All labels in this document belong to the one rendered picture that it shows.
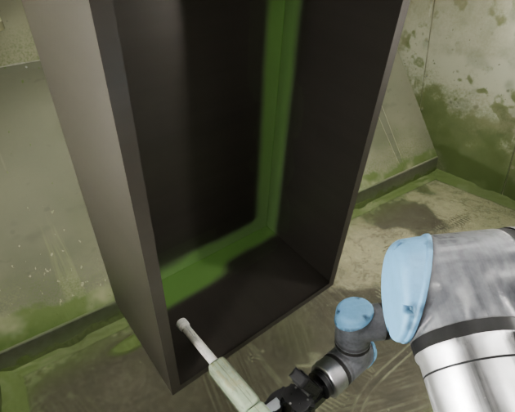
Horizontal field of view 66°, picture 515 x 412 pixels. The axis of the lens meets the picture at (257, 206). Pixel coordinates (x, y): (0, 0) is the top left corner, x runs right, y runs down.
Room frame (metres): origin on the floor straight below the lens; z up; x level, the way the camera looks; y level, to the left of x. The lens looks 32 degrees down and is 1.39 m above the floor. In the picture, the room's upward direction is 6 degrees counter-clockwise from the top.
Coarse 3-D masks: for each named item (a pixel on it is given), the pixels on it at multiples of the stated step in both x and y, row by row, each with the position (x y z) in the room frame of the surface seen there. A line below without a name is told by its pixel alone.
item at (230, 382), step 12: (180, 324) 0.77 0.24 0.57; (192, 336) 0.72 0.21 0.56; (204, 348) 0.68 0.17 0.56; (216, 360) 0.64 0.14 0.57; (216, 372) 0.61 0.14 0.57; (228, 372) 0.60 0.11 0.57; (228, 384) 0.57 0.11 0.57; (240, 384) 0.57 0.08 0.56; (228, 396) 0.56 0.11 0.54; (240, 396) 0.54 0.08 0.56; (252, 396) 0.54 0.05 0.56; (240, 408) 0.52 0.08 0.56; (252, 408) 0.51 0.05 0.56; (264, 408) 0.51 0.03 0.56
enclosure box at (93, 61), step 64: (64, 0) 0.55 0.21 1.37; (128, 0) 0.88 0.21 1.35; (192, 0) 0.96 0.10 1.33; (256, 0) 1.07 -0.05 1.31; (320, 0) 1.02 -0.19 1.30; (384, 0) 0.88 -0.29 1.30; (64, 64) 0.64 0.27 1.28; (128, 64) 0.88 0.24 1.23; (192, 64) 0.98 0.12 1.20; (256, 64) 1.10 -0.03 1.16; (320, 64) 1.02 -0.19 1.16; (384, 64) 0.87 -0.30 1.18; (64, 128) 0.78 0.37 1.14; (128, 128) 0.51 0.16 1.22; (192, 128) 1.00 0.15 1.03; (256, 128) 1.14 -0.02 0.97; (320, 128) 1.02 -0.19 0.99; (128, 192) 0.52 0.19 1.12; (192, 192) 1.02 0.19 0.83; (256, 192) 1.18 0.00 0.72; (320, 192) 1.02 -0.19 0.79; (128, 256) 0.62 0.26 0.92; (192, 256) 1.06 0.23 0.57; (256, 256) 1.10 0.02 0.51; (320, 256) 1.02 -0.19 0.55; (128, 320) 0.82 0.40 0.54; (192, 320) 0.84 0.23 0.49; (256, 320) 0.84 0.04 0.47
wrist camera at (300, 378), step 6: (294, 372) 0.56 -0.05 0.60; (300, 372) 0.56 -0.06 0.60; (294, 378) 0.55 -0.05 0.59; (300, 378) 0.55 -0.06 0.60; (306, 378) 0.54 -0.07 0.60; (300, 384) 0.54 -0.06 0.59; (306, 384) 0.54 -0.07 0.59; (312, 384) 0.55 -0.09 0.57; (306, 390) 0.54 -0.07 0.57; (312, 390) 0.55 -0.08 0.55; (318, 390) 0.56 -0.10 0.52
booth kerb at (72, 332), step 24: (408, 168) 2.26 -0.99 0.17; (432, 168) 2.37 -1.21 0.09; (360, 192) 2.04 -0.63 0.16; (384, 192) 2.14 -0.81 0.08; (96, 312) 1.26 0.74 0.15; (120, 312) 1.30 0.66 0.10; (48, 336) 1.16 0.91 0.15; (72, 336) 1.20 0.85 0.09; (0, 360) 1.07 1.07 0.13; (24, 360) 1.10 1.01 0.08
